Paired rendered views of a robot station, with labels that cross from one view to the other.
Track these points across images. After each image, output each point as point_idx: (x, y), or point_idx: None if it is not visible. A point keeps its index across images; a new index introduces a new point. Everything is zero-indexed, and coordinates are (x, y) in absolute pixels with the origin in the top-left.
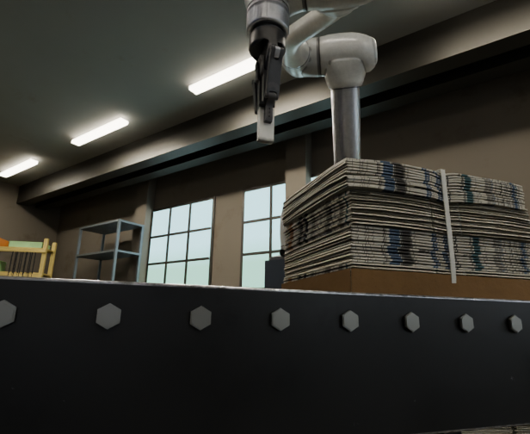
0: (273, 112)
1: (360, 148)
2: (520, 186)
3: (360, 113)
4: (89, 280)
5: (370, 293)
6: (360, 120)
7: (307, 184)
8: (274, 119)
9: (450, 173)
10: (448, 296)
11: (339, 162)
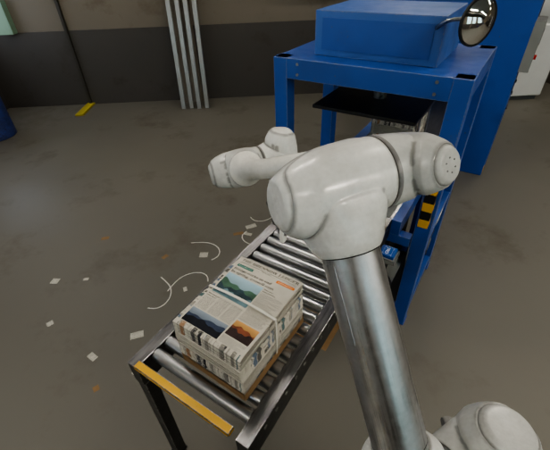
0: (279, 229)
1: (352, 372)
2: (173, 320)
3: (335, 308)
4: (255, 238)
5: (227, 266)
6: (338, 321)
7: (272, 270)
8: (279, 233)
9: (206, 288)
10: (214, 278)
11: (245, 258)
